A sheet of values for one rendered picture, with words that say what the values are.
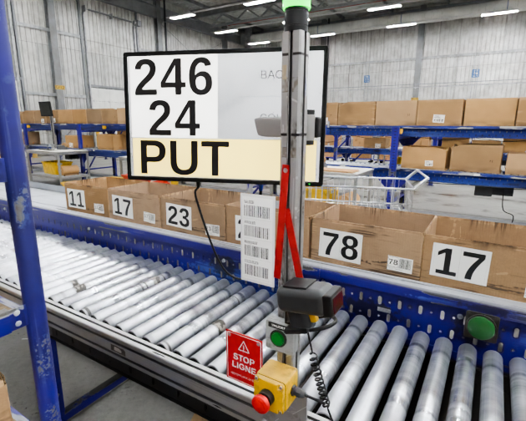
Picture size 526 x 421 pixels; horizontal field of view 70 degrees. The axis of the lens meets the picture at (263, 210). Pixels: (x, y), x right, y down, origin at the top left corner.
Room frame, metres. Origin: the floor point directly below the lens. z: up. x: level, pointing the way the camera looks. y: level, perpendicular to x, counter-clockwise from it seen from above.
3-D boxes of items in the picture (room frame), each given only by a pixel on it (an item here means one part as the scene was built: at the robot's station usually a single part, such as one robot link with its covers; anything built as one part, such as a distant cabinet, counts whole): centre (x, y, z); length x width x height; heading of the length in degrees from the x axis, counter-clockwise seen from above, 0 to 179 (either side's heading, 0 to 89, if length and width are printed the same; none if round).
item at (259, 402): (0.65, 0.00, 0.84); 0.04 x 0.04 x 0.04; 59
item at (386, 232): (1.37, -0.42, 0.97); 0.39 x 0.29 x 0.17; 59
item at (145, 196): (1.99, 0.59, 0.96); 0.39 x 0.29 x 0.17; 58
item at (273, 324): (0.71, -0.04, 0.95); 0.07 x 0.03 x 0.07; 59
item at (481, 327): (0.98, -0.64, 0.81); 0.07 x 0.01 x 0.07; 59
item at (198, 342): (1.17, 0.12, 0.72); 0.52 x 0.05 x 0.05; 149
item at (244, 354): (0.76, 0.02, 0.85); 0.16 x 0.01 x 0.13; 59
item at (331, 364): (0.97, -0.21, 0.72); 0.52 x 0.05 x 0.05; 149
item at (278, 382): (0.67, -0.06, 0.84); 0.15 x 0.09 x 0.07; 59
